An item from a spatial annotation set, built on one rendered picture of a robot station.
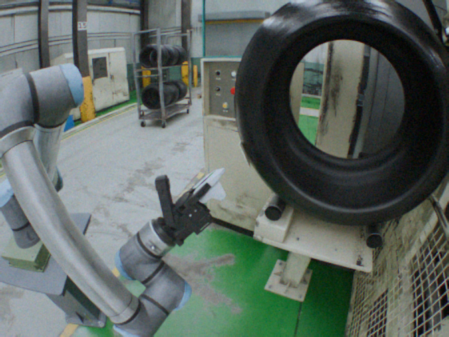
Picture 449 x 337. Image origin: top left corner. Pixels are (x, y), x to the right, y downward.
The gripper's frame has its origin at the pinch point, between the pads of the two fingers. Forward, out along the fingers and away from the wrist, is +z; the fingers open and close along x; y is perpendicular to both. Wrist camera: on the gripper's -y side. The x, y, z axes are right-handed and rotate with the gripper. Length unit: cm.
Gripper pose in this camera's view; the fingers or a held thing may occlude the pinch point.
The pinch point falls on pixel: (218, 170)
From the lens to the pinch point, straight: 49.7
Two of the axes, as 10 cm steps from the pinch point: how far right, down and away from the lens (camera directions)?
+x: 1.6, 1.6, -9.7
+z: 7.4, -6.7, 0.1
